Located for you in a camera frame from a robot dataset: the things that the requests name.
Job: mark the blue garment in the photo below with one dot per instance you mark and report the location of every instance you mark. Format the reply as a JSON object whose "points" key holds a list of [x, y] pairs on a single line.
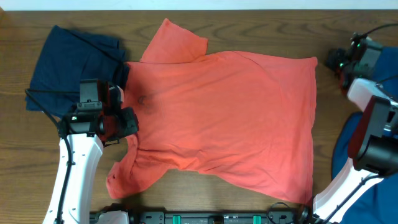
{"points": [[378, 204]]}

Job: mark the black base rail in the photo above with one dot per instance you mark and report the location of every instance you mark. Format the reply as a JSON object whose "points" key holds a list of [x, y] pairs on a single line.
{"points": [[277, 213]]}

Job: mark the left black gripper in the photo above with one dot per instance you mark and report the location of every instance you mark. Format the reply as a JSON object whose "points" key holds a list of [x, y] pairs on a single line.
{"points": [[131, 124]]}

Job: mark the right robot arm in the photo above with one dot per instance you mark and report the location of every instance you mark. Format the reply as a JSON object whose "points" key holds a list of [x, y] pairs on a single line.
{"points": [[365, 157]]}

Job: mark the folded dark navy garment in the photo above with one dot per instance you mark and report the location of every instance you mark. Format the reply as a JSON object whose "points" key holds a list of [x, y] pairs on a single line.
{"points": [[69, 56]]}

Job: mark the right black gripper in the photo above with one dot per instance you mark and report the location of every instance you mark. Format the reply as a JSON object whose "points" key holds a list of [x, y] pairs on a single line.
{"points": [[331, 59]]}

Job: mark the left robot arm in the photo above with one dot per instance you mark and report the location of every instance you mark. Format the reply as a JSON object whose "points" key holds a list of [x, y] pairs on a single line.
{"points": [[91, 125]]}

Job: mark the coral red t-shirt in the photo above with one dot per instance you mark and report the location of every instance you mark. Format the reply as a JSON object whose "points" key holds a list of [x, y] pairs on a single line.
{"points": [[246, 118]]}

